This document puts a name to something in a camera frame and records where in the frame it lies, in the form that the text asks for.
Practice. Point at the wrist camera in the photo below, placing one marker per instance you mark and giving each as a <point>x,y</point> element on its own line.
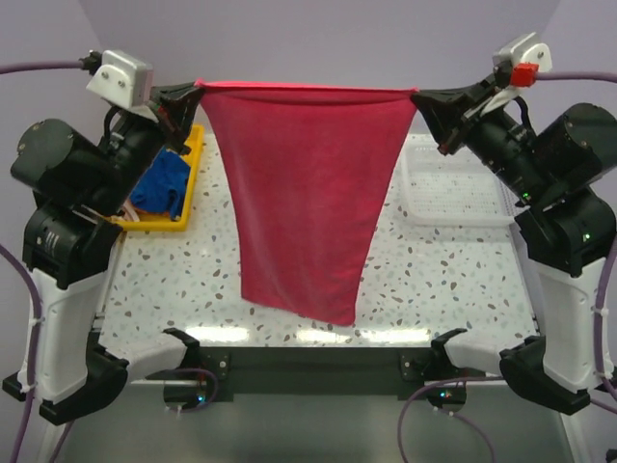
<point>122,80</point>
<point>517,63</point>

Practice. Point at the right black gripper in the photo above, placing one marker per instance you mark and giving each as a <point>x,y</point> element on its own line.
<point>450,108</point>

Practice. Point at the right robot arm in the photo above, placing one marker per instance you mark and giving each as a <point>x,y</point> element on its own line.
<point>569,232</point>

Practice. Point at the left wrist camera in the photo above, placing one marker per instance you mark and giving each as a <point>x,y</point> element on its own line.
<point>122,80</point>

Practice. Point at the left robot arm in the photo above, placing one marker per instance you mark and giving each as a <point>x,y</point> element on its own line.
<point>78,186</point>

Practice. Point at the pink microfiber towel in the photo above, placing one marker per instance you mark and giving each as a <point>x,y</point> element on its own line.
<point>308,171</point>

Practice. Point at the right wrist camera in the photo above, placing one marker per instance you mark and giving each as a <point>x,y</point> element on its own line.
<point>517,63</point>

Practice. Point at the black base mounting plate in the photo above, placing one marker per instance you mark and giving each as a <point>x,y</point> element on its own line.
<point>394,371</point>

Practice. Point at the white orange patterned towel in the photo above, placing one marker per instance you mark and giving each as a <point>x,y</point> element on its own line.
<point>129,213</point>

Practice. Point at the aluminium extrusion rail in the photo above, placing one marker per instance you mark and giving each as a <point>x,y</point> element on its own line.
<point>97,326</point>

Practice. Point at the blue towel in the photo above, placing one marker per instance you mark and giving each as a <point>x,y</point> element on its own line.
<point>162,188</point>

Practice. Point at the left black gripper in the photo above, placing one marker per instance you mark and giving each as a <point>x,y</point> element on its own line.
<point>172,105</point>

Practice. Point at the white perforated plastic basket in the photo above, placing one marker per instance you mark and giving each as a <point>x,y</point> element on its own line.
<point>451,190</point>

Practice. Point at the yellow plastic bin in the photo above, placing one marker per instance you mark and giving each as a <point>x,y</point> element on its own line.
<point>163,223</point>

